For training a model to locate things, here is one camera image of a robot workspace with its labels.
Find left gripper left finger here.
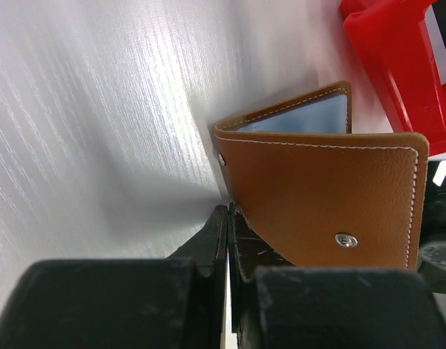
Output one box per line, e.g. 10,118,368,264
0,205,228,348

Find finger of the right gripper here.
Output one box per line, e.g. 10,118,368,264
418,160,446,294

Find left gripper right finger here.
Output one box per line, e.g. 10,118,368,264
228,204,446,348

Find brown leather card holder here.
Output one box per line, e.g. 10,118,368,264
214,81,429,270

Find red plastic card bin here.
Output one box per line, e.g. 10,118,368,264
339,1,446,156

